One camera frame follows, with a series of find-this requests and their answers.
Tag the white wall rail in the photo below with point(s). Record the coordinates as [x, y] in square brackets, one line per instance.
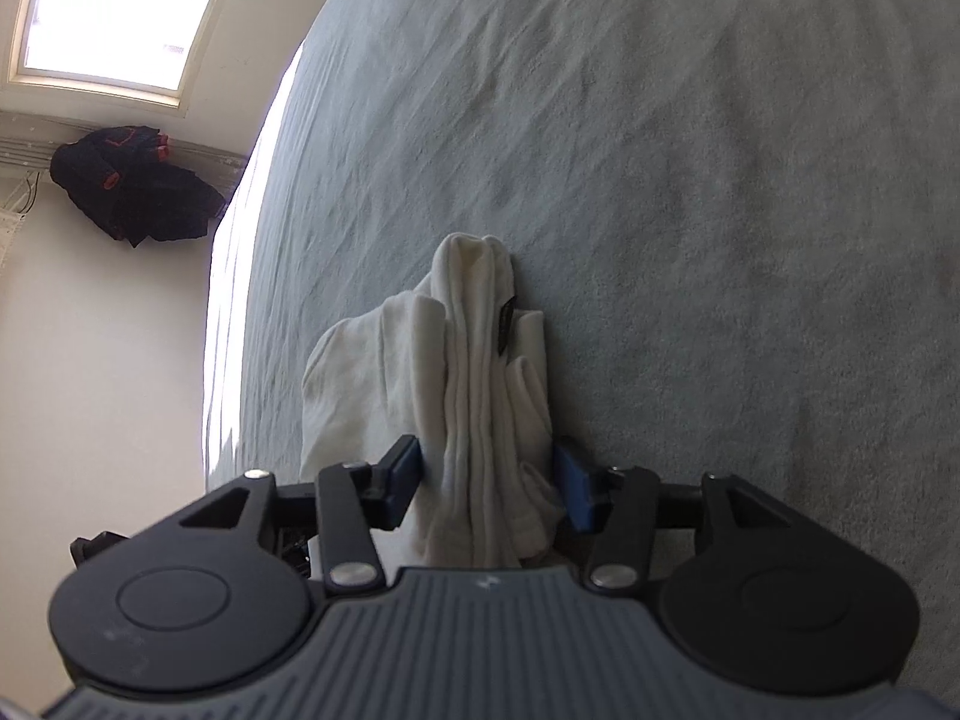
[195, 154]

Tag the window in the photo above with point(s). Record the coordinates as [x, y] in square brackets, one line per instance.
[112, 15]

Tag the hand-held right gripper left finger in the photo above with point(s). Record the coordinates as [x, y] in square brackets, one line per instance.
[409, 469]

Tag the dark hanging jacket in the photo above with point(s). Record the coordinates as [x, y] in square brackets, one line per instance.
[142, 187]

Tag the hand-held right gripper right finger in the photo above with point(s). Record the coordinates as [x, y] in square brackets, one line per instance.
[574, 480]

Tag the grey bed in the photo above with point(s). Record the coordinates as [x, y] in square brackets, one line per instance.
[675, 165]

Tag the white printed sweatshirt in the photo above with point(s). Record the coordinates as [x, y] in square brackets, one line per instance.
[472, 360]

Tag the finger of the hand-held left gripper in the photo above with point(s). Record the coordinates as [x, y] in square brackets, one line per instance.
[97, 546]

